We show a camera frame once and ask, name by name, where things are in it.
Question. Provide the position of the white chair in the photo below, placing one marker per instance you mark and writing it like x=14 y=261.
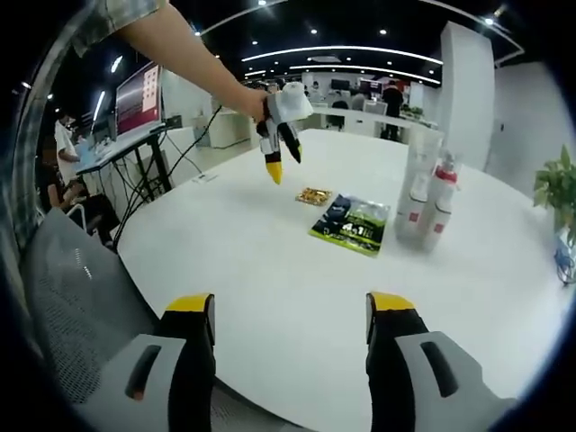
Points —
x=83 y=218

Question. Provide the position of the grey mesh office chair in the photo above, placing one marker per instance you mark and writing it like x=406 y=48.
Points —
x=76 y=292

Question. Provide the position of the white office desk row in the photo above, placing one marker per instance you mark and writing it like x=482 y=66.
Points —
x=360 y=119

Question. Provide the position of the standing desk with black legs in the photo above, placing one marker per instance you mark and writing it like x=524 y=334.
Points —
x=112 y=153

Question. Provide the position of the gold foil packet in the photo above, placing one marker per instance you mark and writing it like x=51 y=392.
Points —
x=314 y=196

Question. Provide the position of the tall white skincare tube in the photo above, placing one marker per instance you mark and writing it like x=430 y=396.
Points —
x=425 y=148

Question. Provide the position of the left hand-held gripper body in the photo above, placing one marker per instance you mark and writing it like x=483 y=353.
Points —
x=290 y=105

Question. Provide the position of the red-screen computer monitor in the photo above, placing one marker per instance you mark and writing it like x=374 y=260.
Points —
x=139 y=99

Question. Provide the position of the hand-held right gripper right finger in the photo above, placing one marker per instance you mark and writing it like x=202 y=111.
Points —
x=391 y=360

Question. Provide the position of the person's left hand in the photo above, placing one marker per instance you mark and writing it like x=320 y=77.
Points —
x=257 y=105

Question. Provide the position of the small white sachet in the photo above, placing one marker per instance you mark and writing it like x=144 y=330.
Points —
x=205 y=178

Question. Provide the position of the potted green plant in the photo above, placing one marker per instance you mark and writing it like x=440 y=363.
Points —
x=558 y=184

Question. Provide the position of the green and black foil packet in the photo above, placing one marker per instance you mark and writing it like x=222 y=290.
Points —
x=353 y=225

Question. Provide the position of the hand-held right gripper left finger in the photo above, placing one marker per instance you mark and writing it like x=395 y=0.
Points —
x=189 y=360

